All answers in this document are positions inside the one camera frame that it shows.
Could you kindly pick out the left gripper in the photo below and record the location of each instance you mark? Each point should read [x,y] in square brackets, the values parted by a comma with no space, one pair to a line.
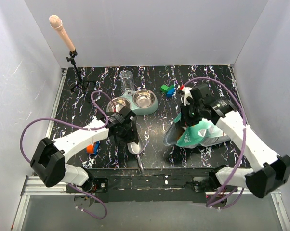
[132,136]

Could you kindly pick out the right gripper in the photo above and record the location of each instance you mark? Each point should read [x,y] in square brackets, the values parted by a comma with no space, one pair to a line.
[183,109]

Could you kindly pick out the metal food scoop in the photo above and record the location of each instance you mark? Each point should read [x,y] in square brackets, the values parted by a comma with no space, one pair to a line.
[136,149]

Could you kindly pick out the green pet food bag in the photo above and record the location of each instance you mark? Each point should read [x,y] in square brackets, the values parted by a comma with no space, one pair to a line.
[205,134]

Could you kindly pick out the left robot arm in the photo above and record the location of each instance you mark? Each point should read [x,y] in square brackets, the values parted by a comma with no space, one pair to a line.
[50,160]

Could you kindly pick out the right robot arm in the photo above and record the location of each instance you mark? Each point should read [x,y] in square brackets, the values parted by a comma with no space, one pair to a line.
[268,170]

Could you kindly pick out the mint double pet bowl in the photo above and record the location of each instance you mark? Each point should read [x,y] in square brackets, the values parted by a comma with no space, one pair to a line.
[142,102]

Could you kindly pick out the blue toy block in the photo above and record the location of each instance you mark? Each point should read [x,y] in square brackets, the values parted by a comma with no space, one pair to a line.
[170,91]

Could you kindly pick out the green toy block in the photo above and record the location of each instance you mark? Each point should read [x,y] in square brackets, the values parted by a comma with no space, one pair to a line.
[164,88]

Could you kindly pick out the orange blue toy car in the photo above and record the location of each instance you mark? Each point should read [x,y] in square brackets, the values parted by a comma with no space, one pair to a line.
[93,148]

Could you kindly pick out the black mounting plate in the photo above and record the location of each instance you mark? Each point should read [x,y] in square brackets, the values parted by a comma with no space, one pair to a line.
[152,184]

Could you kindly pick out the clear water bottle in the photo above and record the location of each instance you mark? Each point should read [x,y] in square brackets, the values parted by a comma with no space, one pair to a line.
[127,82]

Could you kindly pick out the black microphone tripod stand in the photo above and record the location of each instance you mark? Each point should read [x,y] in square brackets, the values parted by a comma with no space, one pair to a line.
[81,83]

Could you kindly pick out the pink microphone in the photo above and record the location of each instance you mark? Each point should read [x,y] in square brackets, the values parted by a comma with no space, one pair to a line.
[57,24]

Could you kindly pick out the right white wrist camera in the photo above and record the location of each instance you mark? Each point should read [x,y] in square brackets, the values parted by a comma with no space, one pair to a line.
[185,92]

